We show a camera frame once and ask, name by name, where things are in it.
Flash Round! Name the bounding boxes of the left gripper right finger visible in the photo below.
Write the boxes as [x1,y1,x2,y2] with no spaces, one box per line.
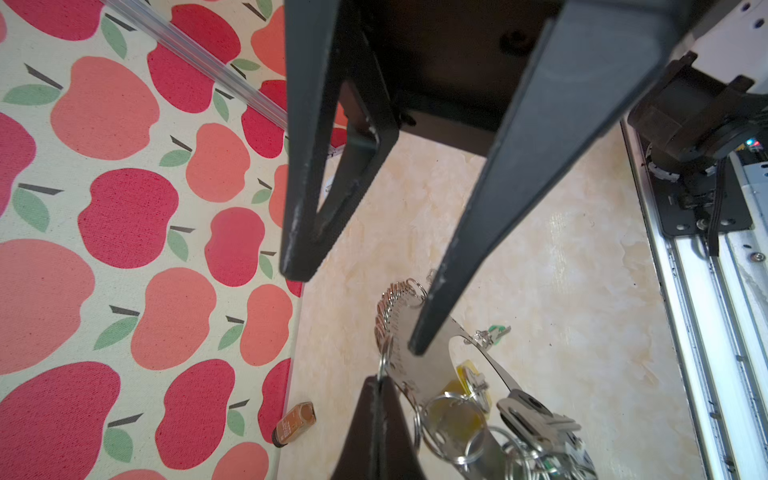
[377,376,425,480]

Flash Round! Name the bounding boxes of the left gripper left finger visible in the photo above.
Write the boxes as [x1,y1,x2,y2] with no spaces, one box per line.
[331,376,380,480]

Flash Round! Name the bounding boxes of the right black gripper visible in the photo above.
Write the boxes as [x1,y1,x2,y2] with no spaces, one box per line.
[280,1,699,356]

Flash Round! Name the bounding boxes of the metal key organizer plate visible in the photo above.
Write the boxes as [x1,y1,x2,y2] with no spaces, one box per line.
[374,278,595,480]

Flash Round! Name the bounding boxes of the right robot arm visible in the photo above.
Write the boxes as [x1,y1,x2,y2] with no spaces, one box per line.
[280,1,767,355]

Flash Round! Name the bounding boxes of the small amber bottle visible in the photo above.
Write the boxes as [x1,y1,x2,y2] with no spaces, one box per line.
[272,402,316,448]

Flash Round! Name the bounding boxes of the black key tag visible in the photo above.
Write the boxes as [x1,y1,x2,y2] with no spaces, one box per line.
[497,389,582,455]

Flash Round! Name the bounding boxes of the green key tag lower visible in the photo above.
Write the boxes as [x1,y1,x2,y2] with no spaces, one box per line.
[475,325,511,349]

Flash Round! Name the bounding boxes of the right aluminium frame post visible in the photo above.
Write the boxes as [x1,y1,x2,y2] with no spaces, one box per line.
[108,1,288,159]

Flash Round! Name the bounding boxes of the front aluminium rail base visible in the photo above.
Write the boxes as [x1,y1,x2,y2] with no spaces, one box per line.
[621,124,767,479]

